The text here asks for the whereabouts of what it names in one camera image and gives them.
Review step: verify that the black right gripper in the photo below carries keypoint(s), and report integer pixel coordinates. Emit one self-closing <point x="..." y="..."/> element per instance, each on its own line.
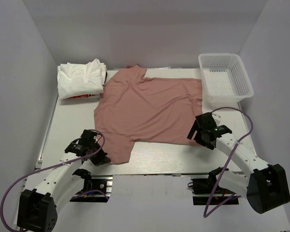
<point x="197" y="137"/>

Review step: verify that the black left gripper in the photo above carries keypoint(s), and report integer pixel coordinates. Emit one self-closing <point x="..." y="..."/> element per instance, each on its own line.
<point x="102" y="159"/>

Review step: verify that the pink t shirt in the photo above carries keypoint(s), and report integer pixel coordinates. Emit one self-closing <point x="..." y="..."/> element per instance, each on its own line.
<point x="135" y="108"/>

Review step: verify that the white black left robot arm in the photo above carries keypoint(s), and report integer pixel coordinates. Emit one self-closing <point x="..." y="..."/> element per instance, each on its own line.
<point x="67" y="180"/>

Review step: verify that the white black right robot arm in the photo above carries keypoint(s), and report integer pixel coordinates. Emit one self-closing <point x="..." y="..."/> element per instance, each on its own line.
<point x="264" y="185"/>

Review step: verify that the red folded shirt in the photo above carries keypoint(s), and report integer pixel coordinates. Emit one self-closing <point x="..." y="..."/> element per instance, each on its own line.
<point x="88" y="96"/>

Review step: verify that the white perforated plastic basket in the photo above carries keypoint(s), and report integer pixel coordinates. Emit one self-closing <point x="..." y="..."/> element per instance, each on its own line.
<point x="224" y="78"/>

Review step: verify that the white folded t shirt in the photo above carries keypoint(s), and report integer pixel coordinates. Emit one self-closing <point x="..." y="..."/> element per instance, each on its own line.
<point x="79" y="79"/>

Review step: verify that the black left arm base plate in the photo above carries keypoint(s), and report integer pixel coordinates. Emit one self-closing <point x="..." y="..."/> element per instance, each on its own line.
<point x="97" y="189"/>

